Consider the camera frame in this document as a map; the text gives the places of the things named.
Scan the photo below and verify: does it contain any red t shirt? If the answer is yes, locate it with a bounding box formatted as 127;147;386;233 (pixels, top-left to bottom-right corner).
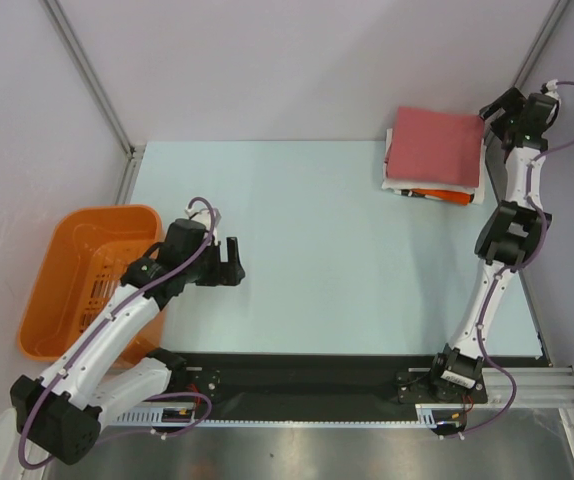
385;107;484;188

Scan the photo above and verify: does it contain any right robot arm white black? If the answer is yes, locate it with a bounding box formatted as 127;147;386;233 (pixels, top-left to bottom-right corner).
428;81;561;403

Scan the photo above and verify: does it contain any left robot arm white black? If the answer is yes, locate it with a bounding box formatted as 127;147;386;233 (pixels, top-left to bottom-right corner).
10;208;245;470

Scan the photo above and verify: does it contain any folded orange white t shirt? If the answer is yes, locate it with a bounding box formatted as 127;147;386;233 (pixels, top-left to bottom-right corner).
397;189;476;205

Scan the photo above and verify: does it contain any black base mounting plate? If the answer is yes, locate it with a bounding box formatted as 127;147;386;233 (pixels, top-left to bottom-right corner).
129;352;488;422

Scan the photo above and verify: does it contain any orange plastic laundry basket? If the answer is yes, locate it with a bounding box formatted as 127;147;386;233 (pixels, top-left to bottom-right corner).
17;205;164;362

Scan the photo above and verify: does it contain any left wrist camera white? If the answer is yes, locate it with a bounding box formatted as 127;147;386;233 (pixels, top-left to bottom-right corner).
185;208;221;236

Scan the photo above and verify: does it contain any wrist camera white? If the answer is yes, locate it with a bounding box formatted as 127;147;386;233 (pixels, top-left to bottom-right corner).
542;79;561;103
185;208;221;236

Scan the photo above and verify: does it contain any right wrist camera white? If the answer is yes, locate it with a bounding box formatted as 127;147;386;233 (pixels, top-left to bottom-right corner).
542;79;561;103

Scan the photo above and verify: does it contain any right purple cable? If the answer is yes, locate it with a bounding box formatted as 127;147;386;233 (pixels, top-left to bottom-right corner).
436;79;574;437

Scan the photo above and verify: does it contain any right aluminium frame post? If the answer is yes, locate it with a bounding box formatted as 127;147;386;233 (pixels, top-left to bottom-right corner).
512;0;572;88

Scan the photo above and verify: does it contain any aluminium frame post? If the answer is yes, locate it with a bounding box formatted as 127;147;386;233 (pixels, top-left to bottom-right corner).
40;0;134;157
512;0;572;88

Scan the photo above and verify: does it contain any white slotted cable duct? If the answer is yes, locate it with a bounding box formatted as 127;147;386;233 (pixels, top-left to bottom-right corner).
110;404;464;429

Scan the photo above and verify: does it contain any left aluminium frame post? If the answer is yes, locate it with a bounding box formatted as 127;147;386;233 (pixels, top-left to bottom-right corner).
40;0;134;157

